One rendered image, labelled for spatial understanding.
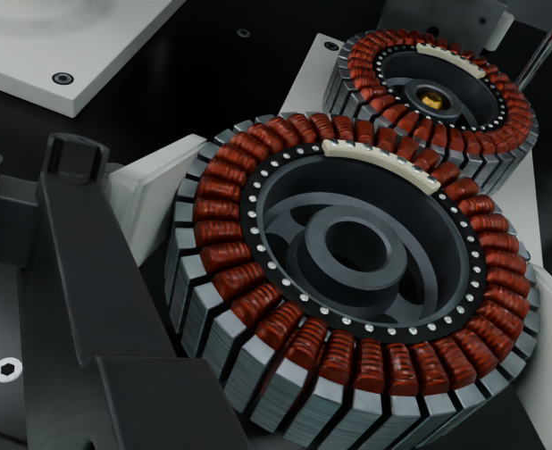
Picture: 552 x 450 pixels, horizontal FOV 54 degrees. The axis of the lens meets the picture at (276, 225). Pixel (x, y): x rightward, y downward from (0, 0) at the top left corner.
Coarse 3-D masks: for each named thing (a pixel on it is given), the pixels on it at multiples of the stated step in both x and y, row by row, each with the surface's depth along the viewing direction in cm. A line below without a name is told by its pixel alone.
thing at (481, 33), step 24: (408, 0) 38; (432, 0) 37; (456, 0) 37; (480, 0) 36; (504, 0) 36; (384, 24) 39; (408, 24) 39; (432, 24) 38; (456, 24) 38; (480, 24) 37; (480, 48) 39
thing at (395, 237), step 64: (256, 128) 17; (320, 128) 18; (384, 128) 19; (192, 192) 15; (256, 192) 16; (320, 192) 19; (384, 192) 19; (448, 192) 18; (192, 256) 14; (256, 256) 14; (320, 256) 16; (384, 256) 17; (448, 256) 17; (512, 256) 16; (192, 320) 14; (256, 320) 13; (320, 320) 13; (384, 320) 17; (448, 320) 14; (512, 320) 15; (256, 384) 13; (320, 384) 12; (384, 384) 13; (448, 384) 13; (320, 448) 14; (384, 448) 14
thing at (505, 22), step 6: (504, 12) 38; (504, 18) 38; (510, 18) 38; (498, 24) 38; (504, 24) 38; (510, 24) 38; (498, 30) 38; (504, 30) 38; (492, 36) 39; (498, 36) 39; (492, 42) 39; (498, 42) 39; (486, 48) 40; (492, 48) 39; (486, 54) 40
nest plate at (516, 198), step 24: (312, 48) 35; (336, 48) 35; (312, 72) 33; (288, 96) 31; (312, 96) 31; (528, 168) 32; (504, 192) 30; (528, 192) 30; (528, 216) 29; (528, 240) 27
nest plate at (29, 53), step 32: (0, 0) 30; (32, 0) 31; (64, 0) 31; (96, 0) 32; (128, 0) 33; (160, 0) 34; (0, 32) 28; (32, 32) 29; (64, 32) 29; (96, 32) 30; (128, 32) 31; (0, 64) 26; (32, 64) 27; (64, 64) 28; (96, 64) 28; (32, 96) 27; (64, 96) 26
